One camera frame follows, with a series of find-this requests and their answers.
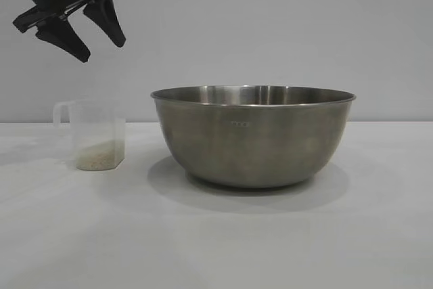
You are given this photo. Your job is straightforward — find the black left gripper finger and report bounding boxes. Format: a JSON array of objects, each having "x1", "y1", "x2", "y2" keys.
[
  {"x1": 35, "y1": 18, "x2": 91, "y2": 64},
  {"x1": 83, "y1": 0, "x2": 127, "y2": 48}
]

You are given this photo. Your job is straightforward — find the translucent plastic measuring cup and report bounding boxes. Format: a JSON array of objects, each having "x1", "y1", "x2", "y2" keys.
[{"x1": 52, "y1": 98, "x2": 127, "y2": 171}]

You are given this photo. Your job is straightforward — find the white rice grains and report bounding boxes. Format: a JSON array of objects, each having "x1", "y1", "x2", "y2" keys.
[{"x1": 76, "y1": 139, "x2": 125, "y2": 171}]

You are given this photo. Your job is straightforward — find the stainless steel mixing bowl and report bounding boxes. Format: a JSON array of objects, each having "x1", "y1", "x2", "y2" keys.
[{"x1": 150, "y1": 85, "x2": 358, "y2": 190}]

